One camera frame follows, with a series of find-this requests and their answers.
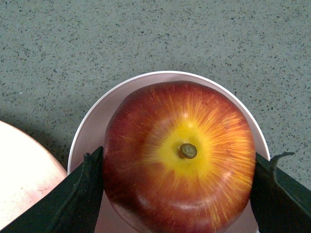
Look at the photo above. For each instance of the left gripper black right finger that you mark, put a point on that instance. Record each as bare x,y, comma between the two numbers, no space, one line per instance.
279,203

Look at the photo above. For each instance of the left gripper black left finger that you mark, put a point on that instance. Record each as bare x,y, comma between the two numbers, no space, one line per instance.
71,207

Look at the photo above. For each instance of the pink plate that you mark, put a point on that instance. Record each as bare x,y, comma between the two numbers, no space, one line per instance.
28,172

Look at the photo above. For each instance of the red yellow apple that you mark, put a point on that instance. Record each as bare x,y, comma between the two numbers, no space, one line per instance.
179,157

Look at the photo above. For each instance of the pink bowl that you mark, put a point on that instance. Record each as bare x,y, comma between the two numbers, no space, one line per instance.
91,132

